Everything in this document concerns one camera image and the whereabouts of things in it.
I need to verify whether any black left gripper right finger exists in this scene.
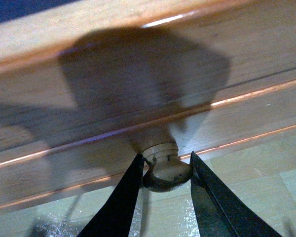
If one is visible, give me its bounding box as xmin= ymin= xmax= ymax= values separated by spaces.
xmin=190 ymin=152 xmax=280 ymax=237

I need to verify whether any wooden nightstand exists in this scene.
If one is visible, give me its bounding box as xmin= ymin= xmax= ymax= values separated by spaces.
xmin=0 ymin=0 xmax=296 ymax=147

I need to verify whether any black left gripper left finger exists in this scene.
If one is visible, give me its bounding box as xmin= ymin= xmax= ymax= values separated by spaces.
xmin=78 ymin=154 xmax=145 ymax=237

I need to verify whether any drawer wooden knob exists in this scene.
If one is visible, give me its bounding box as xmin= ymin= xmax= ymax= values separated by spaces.
xmin=129 ymin=128 xmax=193 ymax=193

